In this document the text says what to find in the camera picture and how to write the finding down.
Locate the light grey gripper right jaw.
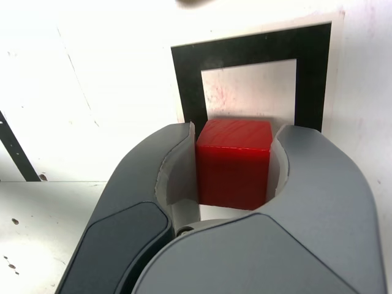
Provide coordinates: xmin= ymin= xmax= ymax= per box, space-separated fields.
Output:
xmin=130 ymin=124 xmax=387 ymax=294

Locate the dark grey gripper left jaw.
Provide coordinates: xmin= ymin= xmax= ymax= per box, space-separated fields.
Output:
xmin=56 ymin=121 xmax=202 ymax=294

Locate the red cube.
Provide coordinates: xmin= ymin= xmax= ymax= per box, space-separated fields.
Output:
xmin=195 ymin=119 xmax=273 ymax=211

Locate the black tape square outline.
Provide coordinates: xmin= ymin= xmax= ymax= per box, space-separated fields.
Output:
xmin=170 ymin=20 xmax=333 ymax=134

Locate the black tape strip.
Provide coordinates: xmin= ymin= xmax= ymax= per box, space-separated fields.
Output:
xmin=0 ymin=110 xmax=42 ymax=182

